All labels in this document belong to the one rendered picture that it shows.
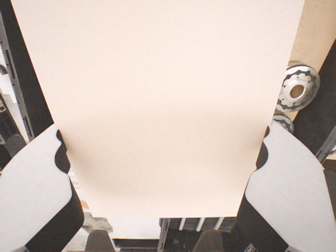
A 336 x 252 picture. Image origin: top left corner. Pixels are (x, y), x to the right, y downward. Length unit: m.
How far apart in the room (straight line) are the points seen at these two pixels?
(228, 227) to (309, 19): 0.69
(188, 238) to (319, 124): 0.56
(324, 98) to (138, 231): 0.96
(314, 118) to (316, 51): 0.14
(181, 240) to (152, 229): 0.33
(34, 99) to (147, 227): 0.82
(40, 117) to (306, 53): 0.56
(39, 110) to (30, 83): 0.06
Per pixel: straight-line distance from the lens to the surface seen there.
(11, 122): 1.30
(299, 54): 0.46
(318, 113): 0.48
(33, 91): 0.41
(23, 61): 0.39
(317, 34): 0.47
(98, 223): 1.05
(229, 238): 0.82
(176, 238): 0.76
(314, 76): 0.46
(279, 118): 0.46
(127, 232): 1.10
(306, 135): 0.49
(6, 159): 1.67
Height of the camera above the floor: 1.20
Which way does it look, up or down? 60 degrees down
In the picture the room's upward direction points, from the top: 179 degrees counter-clockwise
